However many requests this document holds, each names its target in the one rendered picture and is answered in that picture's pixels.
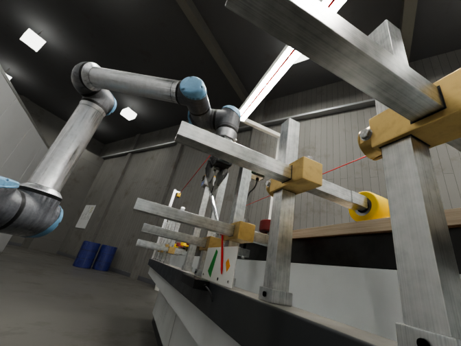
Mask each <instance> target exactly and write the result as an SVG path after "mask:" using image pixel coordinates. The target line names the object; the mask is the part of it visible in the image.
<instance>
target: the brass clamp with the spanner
mask: <svg viewBox="0 0 461 346"><path fill-rule="evenodd" d="M232 225H235V228H234V232H233V235H232V236H227V235H224V237H223V241H229V240H230V241H233V242H237V243H240V244H243V243H253V240H254V235H255V225H254V224H250V223H247V222H243V221H239V222H234V223H232Z"/></svg>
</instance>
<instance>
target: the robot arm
mask: <svg viewBox="0 0 461 346"><path fill-rule="evenodd" d="M71 81H72V83H73V85H74V87H75V89H76V90H77V92H78V93H79V94H80V95H81V96H82V99H81V100H80V103H79V105H78V107H77V108H76V109H75V111H74V112H73V114H72V116H71V117H70V118H69V120H68V122H67V123H66V124H65V126H64V128H63V129H62V130H61V132H60V134H59V135H58V136H57V138H56V140H55V141H54V142H53V144H52V145H51V147H50V149H49V150H48V151H47V153H46V155H45V156H44V157H43V159H42V161H41V162H40V163H39V165H38V167H37V168H36V169H35V171H34V173H33V174H32V175H31V177H30V178H29V180H28V181H27V182H26V183H21V184H20V183H19V182H17V181H14V180H12V179H9V178H5V177H2V176H0V233H6V234H10V235H17V236H21V237H24V238H39V237H42V236H44V235H47V234H48V233H51V232H52V231H53V230H54V229H55V228H56V227H57V226H58V224H59V222H61V220H62V217H63V209H62V207H61V206H60V205H59V204H60V202H61V200H62V196H61V195H60V191H61V189H62V188H63V186H64V184H65V183H66V181H67V179H68V178H69V176H70V174H71V173H72V171H73V169H74V167H75V165H76V164H77V162H78V160H79V159H80V157H81V156H82V153H83V152H84V150H85V148H86V147H87V145H88V143H89V141H90V140H91V138H92V136H93V135H94V133H95V131H96V130H97V127H98V126H99V124H100V123H101V121H102V119H103V118H104V117H105V116H107V115H110V114H111V113H113V112H114V111H115V109H116V107H117V101H116V99H115V98H114V96H113V94H112V93H111V92H110V91H116V92H120V93H127V94H130V95H138V96H141V97H148V98H152V99H155V100H162V101H166V102H173V103H177V104H181V105H184V106H187V107H188V109H189V111H188V120H189V124H192V125H194V126H197V127H198V128H201V129H205V130H216V132H215V134H216V135H218V136H221V137H223V138H225V139H228V140H230V141H233V142H236V141H237V140H236V138H237V132H238V129H239V123H240V121H241V113H240V111H239V110H238V108H236V107H234V106H231V105H226V106H223V107H222V109H221V110H220V109H211V106H210V104H209V99H208V95H207V91H206V87H205V85H204V82H203V81H202V80H201V79H200V78H198V77H195V76H191V77H186V78H184V79H183V80H172V79H167V78H160V77H155V76H147V75H143V74H138V73H130V72H126V71H118V70H114V69H106V68H101V67H100V66H99V65H98V64H96V63H94V62H80V63H78V64H77V65H76V66H74V68H73V70H72V72H71ZM109 90H110V91H109ZM231 165H232V163H229V162H228V161H225V160H222V159H219V158H217V157H214V156H211V157H210V159H209V160H208V161H207V164H206V166H205V174H206V180H207V184H208V186H209V189H210V191H211V192H214V191H215V190H216V189H217V188H218V187H219V186H220V184H221V183H222V181H223V180H224V179H225V178H226V176H227V174H228V168H229V167H230V166H231ZM216 170H219V172H218V173H217V174H216V176H215V177H216V180H215V182H214V185H213V177H214V175H215V171H216Z"/></svg>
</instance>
